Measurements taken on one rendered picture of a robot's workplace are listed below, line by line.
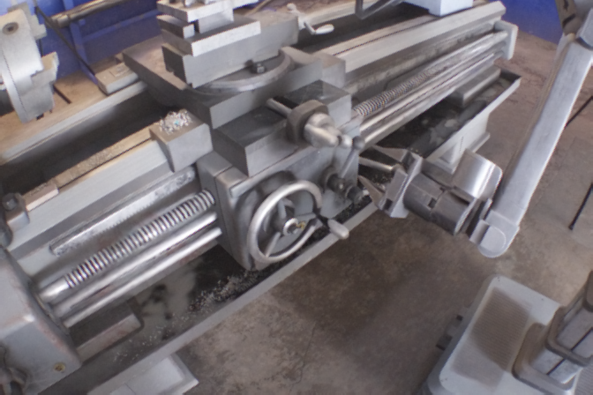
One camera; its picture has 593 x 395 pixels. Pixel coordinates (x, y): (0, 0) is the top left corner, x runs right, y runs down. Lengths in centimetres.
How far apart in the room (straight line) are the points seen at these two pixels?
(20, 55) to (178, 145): 41
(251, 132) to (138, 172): 26
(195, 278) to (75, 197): 48
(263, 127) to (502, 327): 94
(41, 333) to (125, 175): 39
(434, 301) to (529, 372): 59
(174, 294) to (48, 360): 46
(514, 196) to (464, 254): 121
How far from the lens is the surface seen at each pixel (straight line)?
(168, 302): 118
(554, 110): 65
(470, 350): 127
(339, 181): 102
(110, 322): 112
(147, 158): 92
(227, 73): 93
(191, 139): 91
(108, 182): 90
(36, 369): 95
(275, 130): 85
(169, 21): 93
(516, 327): 137
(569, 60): 67
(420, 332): 156
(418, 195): 64
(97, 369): 116
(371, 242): 179
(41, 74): 86
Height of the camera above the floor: 135
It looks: 39 degrees down
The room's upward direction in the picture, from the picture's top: 3 degrees counter-clockwise
